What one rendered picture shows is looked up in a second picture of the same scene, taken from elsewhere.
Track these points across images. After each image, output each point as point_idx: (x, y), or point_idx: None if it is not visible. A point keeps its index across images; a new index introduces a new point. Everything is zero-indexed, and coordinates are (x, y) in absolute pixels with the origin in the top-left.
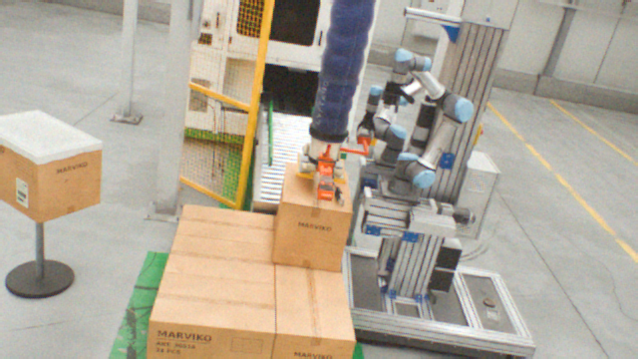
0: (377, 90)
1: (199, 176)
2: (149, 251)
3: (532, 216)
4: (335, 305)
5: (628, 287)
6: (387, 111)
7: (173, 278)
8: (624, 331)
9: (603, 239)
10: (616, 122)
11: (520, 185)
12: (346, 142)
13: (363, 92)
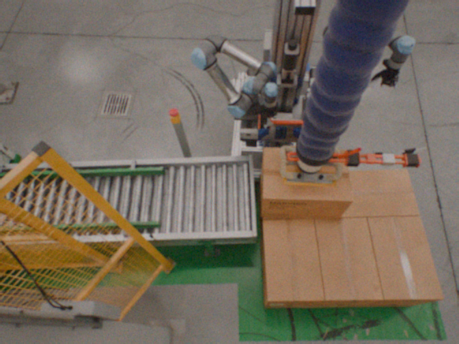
0: (277, 87)
1: None
2: (240, 340)
3: (113, 23)
4: (375, 178)
5: (207, 1)
6: (396, 87)
7: (389, 290)
8: (257, 22)
9: None
10: None
11: (51, 12)
12: (6, 149)
13: None
